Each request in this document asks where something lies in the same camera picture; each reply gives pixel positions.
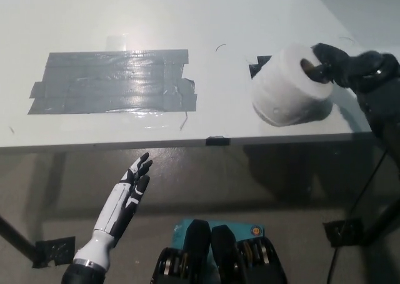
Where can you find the black tape square patch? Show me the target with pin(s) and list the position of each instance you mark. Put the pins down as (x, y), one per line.
(254, 69)

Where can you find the black table leg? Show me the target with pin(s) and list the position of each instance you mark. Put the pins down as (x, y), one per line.
(382, 209)
(17, 238)

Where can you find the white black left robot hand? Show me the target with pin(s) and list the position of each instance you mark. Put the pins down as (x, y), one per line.
(120, 205)

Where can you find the grey duct tape patch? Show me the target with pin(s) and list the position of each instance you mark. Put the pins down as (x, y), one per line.
(115, 82)

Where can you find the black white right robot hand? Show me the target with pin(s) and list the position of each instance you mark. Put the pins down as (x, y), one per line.
(343, 68)

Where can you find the small black edge tape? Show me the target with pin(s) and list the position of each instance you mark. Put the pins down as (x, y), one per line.
(217, 141)

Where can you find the white toilet paper roll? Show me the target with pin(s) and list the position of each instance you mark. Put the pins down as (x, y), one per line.
(284, 93)

